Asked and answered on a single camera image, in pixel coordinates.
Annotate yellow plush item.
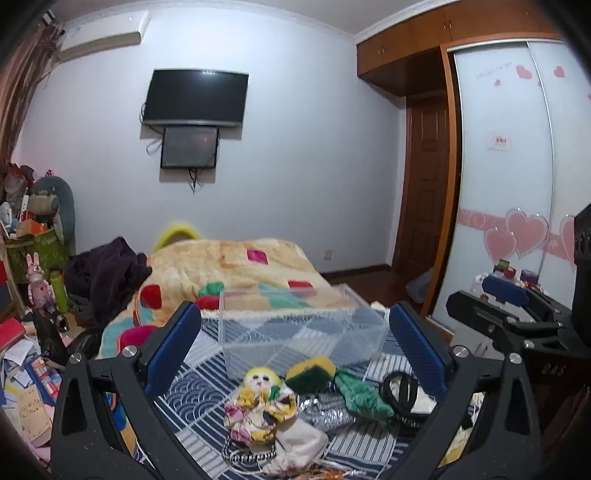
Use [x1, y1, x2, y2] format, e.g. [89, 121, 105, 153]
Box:
[153, 220, 202, 253]

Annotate silver shiny cloth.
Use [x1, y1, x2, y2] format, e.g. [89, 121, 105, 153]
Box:
[299, 392, 356, 433]

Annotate wooden room door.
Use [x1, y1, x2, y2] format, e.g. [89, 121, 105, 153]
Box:
[392, 95, 452, 304]

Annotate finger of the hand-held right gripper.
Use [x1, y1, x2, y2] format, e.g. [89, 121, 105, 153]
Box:
[445, 290, 570, 357]
[480, 274, 574, 324]

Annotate clear plastic box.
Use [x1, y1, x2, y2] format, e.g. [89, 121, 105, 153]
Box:
[219, 285, 391, 385]

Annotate dark purple clothing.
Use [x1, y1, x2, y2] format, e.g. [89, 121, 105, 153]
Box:
[64, 236, 153, 325]

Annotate black white striped cord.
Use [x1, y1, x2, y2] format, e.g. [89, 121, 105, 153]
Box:
[221, 434, 279, 468]

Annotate white sliding wardrobe doors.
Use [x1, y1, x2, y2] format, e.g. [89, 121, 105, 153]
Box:
[425, 39, 591, 344]

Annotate pile of papers and books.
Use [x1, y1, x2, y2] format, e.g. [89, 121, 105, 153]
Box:
[0, 336, 64, 464]

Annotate black white hair band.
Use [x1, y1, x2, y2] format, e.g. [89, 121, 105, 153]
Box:
[379, 370, 437, 424]

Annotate green knitted cloth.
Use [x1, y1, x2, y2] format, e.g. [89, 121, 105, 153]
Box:
[334, 369, 396, 419]

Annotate wall-mounted black television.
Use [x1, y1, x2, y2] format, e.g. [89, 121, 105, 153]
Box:
[141, 69, 250, 128]

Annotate pink rabbit toy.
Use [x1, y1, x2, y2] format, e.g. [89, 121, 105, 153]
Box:
[25, 252, 57, 315]

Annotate wooden overhead cabinet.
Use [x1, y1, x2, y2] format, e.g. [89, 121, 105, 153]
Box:
[355, 0, 575, 97]

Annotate white air conditioner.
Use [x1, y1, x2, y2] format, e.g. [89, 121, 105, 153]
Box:
[57, 11, 151, 64]

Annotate beige cloth pouch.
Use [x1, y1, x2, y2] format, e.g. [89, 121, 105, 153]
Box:
[260, 418, 329, 476]

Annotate green bottle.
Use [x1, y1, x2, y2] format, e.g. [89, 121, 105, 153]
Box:
[49, 270, 70, 314]

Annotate grey plush toy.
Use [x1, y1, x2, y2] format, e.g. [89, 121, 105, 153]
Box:
[27, 175, 77, 246]

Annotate yellow cloth doll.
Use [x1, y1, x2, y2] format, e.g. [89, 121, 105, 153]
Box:
[225, 367, 299, 445]

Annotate blue patterned bed sheet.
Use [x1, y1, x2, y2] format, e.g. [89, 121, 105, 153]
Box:
[110, 309, 477, 480]

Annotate yellow green sponge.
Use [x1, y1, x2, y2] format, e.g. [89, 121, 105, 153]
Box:
[285, 356, 337, 396]

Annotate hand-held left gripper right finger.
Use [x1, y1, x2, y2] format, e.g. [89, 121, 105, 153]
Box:
[390, 301, 544, 480]

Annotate green storage bag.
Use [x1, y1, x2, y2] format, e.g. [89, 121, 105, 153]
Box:
[6, 227, 71, 283]

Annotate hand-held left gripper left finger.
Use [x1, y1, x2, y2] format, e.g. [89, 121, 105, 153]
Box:
[50, 301, 204, 480]

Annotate small black monitor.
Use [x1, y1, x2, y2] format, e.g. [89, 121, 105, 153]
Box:
[160, 126, 220, 170]

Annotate beige plush patchwork blanket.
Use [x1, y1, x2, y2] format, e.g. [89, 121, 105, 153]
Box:
[98, 237, 371, 361]

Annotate pale yellow cloth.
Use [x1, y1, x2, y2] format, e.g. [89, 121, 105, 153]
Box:
[438, 424, 472, 468]

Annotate red book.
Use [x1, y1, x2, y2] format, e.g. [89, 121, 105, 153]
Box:
[0, 318, 27, 352]

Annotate brown curtain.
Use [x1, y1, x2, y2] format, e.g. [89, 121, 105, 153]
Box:
[0, 13, 66, 163]

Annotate black plastic bag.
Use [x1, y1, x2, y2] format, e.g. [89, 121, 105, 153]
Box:
[33, 313, 104, 366]

